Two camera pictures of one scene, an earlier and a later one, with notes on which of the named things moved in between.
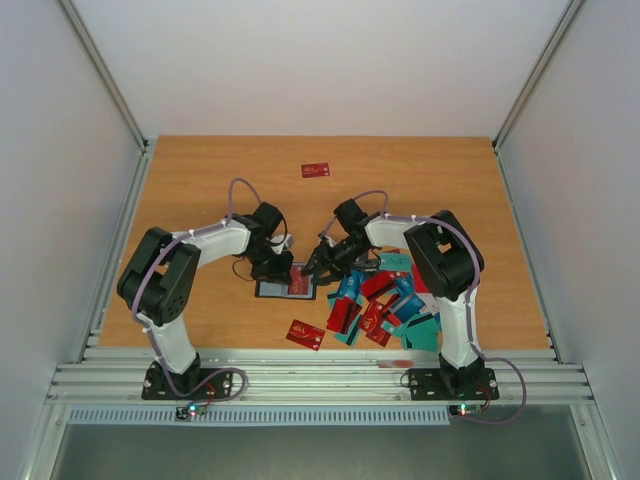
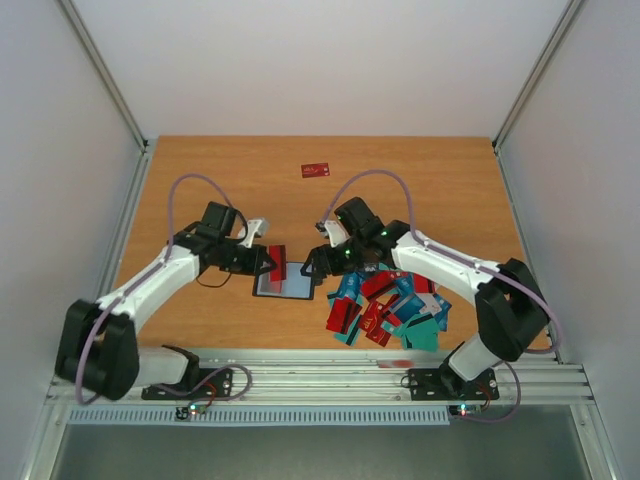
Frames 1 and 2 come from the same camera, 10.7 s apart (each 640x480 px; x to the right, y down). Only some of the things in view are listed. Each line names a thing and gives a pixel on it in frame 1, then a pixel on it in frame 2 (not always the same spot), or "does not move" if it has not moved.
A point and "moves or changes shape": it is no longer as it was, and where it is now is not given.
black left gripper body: (267, 266) to (236, 263)
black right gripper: (325, 256) does not move
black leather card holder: (300, 285) does not move
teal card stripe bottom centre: (352, 335) does not move
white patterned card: (430, 301) does not move
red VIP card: (305, 335) moves or changes shape
